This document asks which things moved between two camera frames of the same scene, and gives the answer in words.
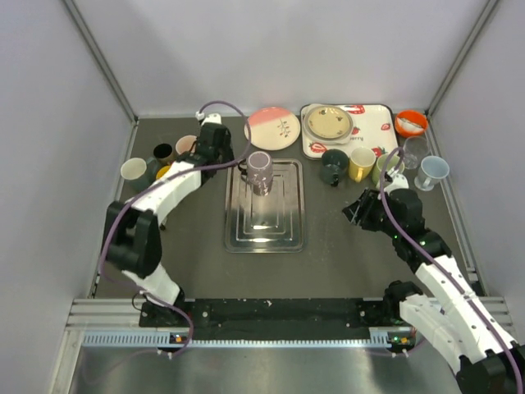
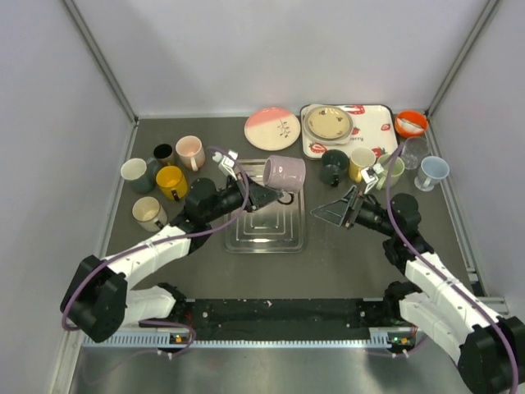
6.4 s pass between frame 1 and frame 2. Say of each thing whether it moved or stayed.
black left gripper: moved
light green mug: stayed
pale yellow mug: stayed
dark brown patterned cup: stayed
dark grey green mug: stayed
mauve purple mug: moved
